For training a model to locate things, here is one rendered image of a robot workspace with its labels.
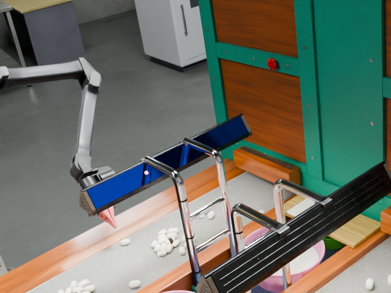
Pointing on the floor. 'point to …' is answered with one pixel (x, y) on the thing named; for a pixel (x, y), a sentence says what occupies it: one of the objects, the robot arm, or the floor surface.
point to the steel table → (6, 60)
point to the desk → (46, 28)
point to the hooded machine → (172, 32)
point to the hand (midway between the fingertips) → (114, 225)
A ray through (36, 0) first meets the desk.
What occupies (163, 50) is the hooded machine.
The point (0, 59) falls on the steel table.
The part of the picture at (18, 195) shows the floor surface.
